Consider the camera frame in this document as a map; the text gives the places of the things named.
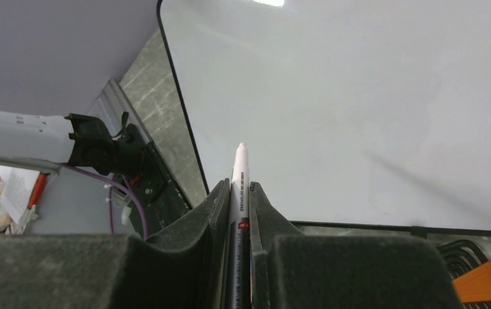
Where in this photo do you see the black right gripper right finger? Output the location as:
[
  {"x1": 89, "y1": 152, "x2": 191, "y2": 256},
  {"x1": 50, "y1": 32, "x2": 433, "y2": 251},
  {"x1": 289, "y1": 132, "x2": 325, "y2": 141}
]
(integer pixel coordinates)
[{"x1": 249, "y1": 182, "x2": 461, "y2": 308}]

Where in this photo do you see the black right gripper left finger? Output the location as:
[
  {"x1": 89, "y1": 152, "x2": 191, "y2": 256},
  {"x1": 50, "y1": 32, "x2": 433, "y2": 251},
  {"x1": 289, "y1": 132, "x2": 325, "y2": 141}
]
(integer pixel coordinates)
[{"x1": 0, "y1": 180, "x2": 230, "y2": 308}]

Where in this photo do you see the white whiteboard black frame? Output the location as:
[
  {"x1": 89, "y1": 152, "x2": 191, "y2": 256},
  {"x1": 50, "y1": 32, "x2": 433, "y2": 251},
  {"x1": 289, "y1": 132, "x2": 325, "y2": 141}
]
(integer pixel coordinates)
[{"x1": 157, "y1": 1, "x2": 491, "y2": 230}]

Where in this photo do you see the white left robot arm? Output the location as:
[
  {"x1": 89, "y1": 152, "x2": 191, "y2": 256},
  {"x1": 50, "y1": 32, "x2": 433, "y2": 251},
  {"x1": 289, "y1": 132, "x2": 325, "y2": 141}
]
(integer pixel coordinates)
[{"x1": 0, "y1": 111, "x2": 172, "y2": 204}]

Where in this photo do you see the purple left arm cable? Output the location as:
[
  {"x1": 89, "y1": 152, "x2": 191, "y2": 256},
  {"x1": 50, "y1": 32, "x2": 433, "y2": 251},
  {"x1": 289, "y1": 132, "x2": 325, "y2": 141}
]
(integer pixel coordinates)
[{"x1": 59, "y1": 164, "x2": 150, "y2": 241}]

